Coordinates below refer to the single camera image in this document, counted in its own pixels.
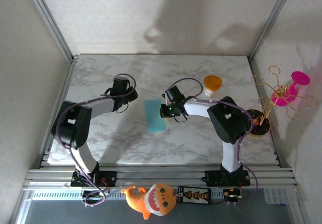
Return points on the light blue paper sheet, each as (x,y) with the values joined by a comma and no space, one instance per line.
(153,118)

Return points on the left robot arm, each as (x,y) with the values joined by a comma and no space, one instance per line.
(73,123)

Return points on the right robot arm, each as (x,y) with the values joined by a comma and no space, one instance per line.
(229,118)

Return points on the white cup with orange lid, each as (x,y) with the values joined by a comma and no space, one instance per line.
(212,81)

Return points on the orange shark plush toy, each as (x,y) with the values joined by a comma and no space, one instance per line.
(151,201)

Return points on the black power adapter module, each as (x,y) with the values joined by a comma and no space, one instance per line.
(91,194)
(232,196)

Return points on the pink plastic wine glass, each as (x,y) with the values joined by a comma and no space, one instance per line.
(300,78)

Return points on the clear plastic organizer box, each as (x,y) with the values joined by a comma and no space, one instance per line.
(276,196)

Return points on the aluminium side rail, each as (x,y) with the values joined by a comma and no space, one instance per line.
(253,68)
(67,83)

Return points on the aluminium rail bed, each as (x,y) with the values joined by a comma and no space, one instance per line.
(161,177)

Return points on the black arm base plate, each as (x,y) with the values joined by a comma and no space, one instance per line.
(213,178)
(110,178)

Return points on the aluminium frame post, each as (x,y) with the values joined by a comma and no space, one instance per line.
(272,20)
(51,20)

